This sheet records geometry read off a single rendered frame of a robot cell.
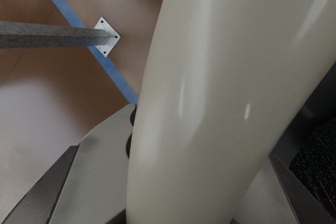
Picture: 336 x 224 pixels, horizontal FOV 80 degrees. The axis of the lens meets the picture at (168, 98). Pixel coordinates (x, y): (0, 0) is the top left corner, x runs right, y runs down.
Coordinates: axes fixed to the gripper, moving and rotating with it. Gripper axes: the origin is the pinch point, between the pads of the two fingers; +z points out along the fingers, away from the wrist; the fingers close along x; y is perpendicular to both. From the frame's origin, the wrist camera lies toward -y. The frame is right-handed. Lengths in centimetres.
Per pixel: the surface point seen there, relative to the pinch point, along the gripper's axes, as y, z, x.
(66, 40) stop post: 21, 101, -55
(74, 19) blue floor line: 17, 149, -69
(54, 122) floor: 107, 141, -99
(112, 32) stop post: 23, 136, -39
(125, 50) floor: 33, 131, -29
